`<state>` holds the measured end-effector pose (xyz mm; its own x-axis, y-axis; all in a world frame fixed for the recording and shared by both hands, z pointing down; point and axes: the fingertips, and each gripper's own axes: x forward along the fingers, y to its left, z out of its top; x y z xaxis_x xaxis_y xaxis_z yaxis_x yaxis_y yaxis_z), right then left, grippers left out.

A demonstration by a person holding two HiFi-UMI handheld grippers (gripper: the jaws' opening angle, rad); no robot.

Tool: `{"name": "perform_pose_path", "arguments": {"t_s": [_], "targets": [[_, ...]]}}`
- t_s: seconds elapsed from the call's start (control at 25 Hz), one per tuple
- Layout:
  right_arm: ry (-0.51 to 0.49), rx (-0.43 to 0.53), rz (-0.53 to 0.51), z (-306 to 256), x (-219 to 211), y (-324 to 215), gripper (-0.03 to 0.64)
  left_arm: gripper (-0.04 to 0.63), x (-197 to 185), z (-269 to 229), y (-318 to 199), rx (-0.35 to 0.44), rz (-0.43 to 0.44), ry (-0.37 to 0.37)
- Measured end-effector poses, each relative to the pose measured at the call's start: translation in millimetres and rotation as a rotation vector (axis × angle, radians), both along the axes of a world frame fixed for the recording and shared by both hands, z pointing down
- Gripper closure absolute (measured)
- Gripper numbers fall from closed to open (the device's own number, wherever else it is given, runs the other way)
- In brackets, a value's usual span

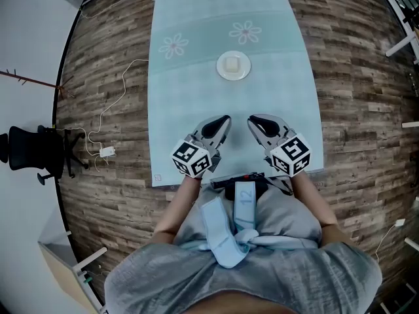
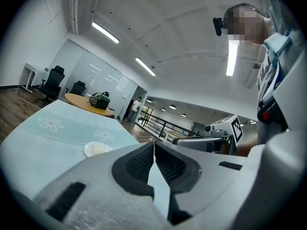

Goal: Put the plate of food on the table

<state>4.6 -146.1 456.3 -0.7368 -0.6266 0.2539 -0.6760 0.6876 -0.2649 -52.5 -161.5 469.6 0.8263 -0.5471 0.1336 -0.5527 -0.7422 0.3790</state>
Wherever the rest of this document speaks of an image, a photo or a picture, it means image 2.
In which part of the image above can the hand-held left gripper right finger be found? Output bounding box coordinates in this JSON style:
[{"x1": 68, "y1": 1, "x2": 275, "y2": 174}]
[{"x1": 154, "y1": 142, "x2": 251, "y2": 226}]

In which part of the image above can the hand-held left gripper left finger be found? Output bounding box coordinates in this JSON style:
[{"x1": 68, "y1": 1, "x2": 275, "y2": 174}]
[{"x1": 32, "y1": 142, "x2": 173, "y2": 230}]

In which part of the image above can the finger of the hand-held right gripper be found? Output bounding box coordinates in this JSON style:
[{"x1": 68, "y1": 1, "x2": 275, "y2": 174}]
[{"x1": 172, "y1": 137, "x2": 226, "y2": 153}]

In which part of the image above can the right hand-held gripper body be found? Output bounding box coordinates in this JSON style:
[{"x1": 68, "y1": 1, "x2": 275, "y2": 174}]
[{"x1": 204, "y1": 114, "x2": 244, "y2": 156}]

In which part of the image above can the white round plate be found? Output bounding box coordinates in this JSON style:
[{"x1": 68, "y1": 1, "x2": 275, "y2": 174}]
[{"x1": 83, "y1": 141, "x2": 113, "y2": 157}]

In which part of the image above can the person's right forearm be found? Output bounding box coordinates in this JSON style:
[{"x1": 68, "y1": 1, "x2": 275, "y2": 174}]
[{"x1": 236, "y1": 133, "x2": 259, "y2": 158}]

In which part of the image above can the table with light blue cloth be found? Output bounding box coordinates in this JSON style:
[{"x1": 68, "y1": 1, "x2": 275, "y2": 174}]
[{"x1": 0, "y1": 99, "x2": 169, "y2": 219}]

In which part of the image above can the wooden desk with white legs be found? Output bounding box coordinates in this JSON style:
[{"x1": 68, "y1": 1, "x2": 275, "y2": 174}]
[{"x1": 165, "y1": 130, "x2": 192, "y2": 143}]

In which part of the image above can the black metal railing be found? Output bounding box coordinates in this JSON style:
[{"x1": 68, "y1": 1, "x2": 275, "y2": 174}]
[{"x1": 136, "y1": 110, "x2": 200, "y2": 142}]

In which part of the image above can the black chest device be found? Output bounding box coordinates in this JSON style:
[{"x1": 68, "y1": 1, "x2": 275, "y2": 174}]
[{"x1": 257, "y1": 96, "x2": 288, "y2": 132}]

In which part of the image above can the person's grey shirt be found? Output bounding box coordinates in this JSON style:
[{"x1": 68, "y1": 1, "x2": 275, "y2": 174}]
[{"x1": 256, "y1": 0, "x2": 304, "y2": 145}]

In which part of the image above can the long ceiling light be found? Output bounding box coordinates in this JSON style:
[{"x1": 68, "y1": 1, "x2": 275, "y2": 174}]
[
  {"x1": 225, "y1": 39, "x2": 238, "y2": 77},
  {"x1": 135, "y1": 57, "x2": 156, "y2": 76},
  {"x1": 92, "y1": 22, "x2": 120, "y2": 44}
]

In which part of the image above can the round wooden table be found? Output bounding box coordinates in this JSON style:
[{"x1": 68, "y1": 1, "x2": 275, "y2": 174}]
[{"x1": 64, "y1": 92, "x2": 115, "y2": 117}]

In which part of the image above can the black office chair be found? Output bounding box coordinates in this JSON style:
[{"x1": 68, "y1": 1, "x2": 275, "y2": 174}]
[
  {"x1": 65, "y1": 80, "x2": 86, "y2": 97},
  {"x1": 35, "y1": 65, "x2": 66, "y2": 105}
]

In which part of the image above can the person's head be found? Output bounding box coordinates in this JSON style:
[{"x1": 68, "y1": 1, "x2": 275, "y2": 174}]
[{"x1": 225, "y1": 3, "x2": 269, "y2": 46}]

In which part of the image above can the light blue harness strap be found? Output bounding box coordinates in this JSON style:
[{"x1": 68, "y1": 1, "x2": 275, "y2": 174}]
[{"x1": 263, "y1": 25, "x2": 297, "y2": 105}]

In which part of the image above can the black head-mounted camera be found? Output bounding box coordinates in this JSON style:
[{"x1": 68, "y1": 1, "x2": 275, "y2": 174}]
[{"x1": 212, "y1": 17, "x2": 228, "y2": 37}]

